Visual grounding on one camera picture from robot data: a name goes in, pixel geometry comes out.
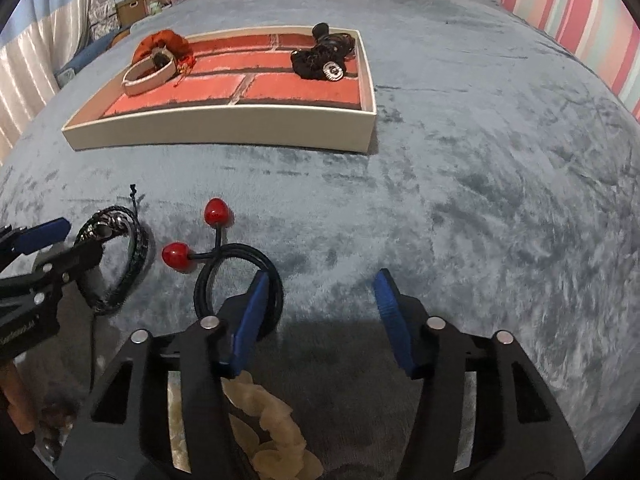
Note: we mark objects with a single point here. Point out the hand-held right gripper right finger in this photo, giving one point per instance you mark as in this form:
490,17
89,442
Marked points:
395,320

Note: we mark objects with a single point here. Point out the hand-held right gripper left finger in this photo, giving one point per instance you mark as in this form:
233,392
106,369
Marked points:
250,320

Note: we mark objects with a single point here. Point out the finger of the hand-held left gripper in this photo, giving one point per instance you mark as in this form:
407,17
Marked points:
75,260
45,236

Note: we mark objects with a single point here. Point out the cream scrunchie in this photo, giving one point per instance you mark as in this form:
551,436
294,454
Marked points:
275,425

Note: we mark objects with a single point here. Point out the brick-print jewelry tray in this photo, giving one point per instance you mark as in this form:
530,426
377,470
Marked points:
225,127

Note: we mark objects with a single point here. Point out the orange scrunchie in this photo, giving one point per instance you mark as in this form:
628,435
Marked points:
170,40

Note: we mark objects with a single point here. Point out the black scrunchie with ornament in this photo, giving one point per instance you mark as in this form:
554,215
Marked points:
307,62

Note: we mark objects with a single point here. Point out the black hair claw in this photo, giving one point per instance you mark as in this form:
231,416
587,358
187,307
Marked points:
320,30

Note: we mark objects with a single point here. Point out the person's left hand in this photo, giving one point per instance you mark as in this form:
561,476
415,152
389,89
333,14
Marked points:
12,395

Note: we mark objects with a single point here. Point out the grey plush blanket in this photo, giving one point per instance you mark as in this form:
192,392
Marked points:
475,185

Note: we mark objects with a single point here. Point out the blue and white curtain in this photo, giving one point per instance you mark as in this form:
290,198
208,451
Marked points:
40,60

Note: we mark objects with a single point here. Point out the blue cushioned stool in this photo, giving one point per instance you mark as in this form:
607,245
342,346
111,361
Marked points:
95,50

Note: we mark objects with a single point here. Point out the cardboard box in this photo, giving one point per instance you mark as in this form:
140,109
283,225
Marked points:
132,10

